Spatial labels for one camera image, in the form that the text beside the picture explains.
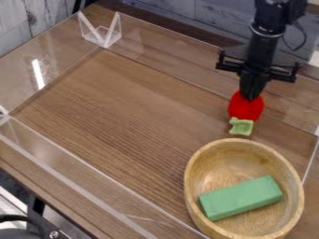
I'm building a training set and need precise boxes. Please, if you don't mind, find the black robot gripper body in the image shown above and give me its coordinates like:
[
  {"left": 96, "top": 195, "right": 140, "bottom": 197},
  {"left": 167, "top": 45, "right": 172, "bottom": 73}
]
[{"left": 216, "top": 33, "right": 300, "bottom": 84}]

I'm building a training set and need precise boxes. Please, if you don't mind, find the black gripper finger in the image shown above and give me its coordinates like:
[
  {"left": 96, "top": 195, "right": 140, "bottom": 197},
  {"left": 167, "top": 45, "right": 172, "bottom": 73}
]
[
  {"left": 239, "top": 72, "right": 254, "bottom": 99},
  {"left": 252, "top": 75, "right": 270, "bottom": 99}
]

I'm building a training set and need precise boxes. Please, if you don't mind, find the red plush strawberry toy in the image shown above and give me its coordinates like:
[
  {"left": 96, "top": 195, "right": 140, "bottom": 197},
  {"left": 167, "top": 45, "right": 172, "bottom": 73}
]
[{"left": 228, "top": 91, "right": 264, "bottom": 136}]

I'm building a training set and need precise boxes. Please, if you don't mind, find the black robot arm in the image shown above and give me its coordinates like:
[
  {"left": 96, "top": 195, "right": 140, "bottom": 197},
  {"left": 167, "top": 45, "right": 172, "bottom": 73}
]
[{"left": 216, "top": 0, "right": 308, "bottom": 101}]

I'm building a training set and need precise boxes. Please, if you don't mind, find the wooden bowl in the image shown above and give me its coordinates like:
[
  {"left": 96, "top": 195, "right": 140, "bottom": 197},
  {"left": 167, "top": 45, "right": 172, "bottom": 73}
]
[{"left": 183, "top": 138, "right": 304, "bottom": 239}]

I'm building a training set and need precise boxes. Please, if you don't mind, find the green rectangular block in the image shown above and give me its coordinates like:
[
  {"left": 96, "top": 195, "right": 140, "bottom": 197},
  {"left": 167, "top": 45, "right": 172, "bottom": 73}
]
[{"left": 197, "top": 176, "right": 283, "bottom": 221}]

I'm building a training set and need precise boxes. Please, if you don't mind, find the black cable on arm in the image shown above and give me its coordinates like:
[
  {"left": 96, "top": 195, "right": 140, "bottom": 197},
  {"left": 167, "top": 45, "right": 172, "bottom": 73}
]
[{"left": 280, "top": 20, "right": 310, "bottom": 52}]

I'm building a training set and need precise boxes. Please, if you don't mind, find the clear acrylic corner bracket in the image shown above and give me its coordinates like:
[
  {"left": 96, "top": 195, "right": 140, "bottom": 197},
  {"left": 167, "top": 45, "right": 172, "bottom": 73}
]
[{"left": 77, "top": 11, "right": 121, "bottom": 49}]

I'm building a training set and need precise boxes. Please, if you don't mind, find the black metal table frame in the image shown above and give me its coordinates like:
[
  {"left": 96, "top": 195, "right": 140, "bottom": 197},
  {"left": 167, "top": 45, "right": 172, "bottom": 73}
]
[{"left": 28, "top": 195, "right": 87, "bottom": 239}]

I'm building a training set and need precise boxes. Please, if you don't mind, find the black cable lower left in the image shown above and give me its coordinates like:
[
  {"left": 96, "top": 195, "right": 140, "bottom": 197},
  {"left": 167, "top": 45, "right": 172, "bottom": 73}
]
[{"left": 0, "top": 214, "right": 47, "bottom": 239}]

